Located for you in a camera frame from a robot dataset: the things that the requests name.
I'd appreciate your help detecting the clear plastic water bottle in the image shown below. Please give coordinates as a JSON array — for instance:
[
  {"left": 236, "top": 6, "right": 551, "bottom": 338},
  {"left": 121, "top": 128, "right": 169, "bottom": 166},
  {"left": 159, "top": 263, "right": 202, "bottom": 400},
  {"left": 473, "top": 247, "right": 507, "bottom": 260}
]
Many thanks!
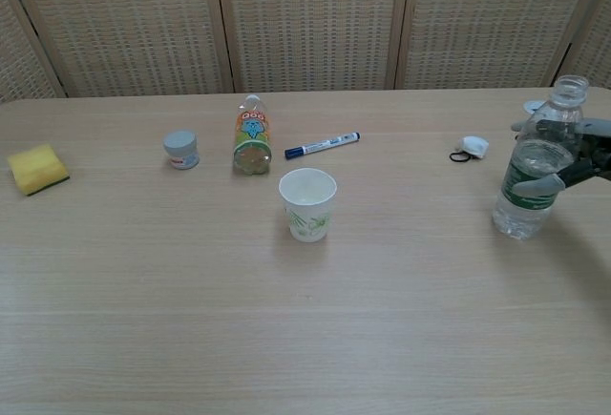
[{"left": 491, "top": 74, "right": 591, "bottom": 241}]

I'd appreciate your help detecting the white bottle cap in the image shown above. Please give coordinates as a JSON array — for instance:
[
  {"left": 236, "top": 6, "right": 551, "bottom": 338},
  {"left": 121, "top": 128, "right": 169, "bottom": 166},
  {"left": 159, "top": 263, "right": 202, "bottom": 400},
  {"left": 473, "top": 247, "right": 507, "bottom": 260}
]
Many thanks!
[{"left": 460, "top": 135, "right": 491, "bottom": 159}]

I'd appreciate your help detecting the white paper cup green print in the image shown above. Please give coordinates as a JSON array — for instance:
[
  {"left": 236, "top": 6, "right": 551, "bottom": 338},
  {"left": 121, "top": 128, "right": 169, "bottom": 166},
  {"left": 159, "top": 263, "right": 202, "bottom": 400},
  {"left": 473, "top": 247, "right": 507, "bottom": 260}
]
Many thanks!
[{"left": 278, "top": 169, "right": 338, "bottom": 243}]

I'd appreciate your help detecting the woven rattan screen panel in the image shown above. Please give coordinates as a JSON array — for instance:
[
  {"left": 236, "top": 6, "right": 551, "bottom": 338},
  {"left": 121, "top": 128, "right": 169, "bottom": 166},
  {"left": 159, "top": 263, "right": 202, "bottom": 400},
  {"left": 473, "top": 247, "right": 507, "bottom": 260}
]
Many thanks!
[
  {"left": 554, "top": 0, "right": 611, "bottom": 90},
  {"left": 212, "top": 0, "right": 412, "bottom": 94},
  {"left": 0, "top": 0, "right": 236, "bottom": 99},
  {"left": 393, "top": 0, "right": 610, "bottom": 90},
  {"left": 0, "top": 0, "right": 67, "bottom": 104}
]

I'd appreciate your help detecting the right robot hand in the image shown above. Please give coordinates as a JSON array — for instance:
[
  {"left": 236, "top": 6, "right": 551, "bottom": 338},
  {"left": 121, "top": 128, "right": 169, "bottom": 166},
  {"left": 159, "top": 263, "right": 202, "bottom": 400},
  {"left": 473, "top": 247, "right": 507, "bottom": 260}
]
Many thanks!
[{"left": 510, "top": 116, "right": 611, "bottom": 197}]

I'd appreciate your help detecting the orange Qoo drink bottle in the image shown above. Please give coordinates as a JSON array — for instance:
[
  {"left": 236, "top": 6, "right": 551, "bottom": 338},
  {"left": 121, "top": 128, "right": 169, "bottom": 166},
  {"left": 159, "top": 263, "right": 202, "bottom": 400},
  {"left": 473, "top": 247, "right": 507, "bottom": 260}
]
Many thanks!
[{"left": 232, "top": 93, "right": 274, "bottom": 177}]

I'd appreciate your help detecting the blue whiteboard marker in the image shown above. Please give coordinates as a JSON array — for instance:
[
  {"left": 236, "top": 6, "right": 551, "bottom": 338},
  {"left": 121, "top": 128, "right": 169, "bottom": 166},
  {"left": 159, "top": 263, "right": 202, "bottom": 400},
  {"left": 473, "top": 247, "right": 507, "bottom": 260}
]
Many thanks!
[{"left": 284, "top": 132, "right": 362, "bottom": 160}]

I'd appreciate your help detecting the yellow sponge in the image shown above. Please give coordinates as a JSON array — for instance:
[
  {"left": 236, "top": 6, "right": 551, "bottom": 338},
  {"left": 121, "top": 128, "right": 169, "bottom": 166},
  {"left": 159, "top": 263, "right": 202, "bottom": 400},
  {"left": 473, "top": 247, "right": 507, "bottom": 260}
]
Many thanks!
[{"left": 7, "top": 144, "right": 71, "bottom": 197}]

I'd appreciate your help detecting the small jar grey lid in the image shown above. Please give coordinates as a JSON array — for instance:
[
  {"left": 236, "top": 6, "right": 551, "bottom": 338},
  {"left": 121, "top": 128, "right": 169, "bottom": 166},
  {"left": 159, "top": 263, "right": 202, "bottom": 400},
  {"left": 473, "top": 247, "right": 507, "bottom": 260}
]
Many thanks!
[{"left": 162, "top": 130, "right": 200, "bottom": 171}]

